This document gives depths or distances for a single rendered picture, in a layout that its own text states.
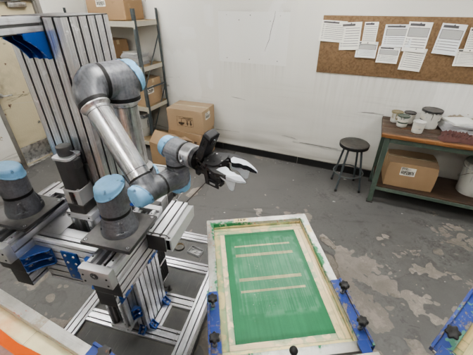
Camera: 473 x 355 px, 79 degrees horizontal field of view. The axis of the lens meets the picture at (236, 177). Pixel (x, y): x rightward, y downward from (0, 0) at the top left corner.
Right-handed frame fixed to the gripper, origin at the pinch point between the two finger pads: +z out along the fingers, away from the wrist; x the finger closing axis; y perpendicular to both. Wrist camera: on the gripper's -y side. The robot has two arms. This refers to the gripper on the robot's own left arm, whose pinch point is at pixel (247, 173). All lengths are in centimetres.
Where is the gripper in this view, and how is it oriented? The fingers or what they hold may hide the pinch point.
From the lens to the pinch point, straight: 77.1
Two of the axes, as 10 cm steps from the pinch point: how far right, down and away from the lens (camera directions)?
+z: 7.8, 3.3, -5.3
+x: -6.2, 5.2, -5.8
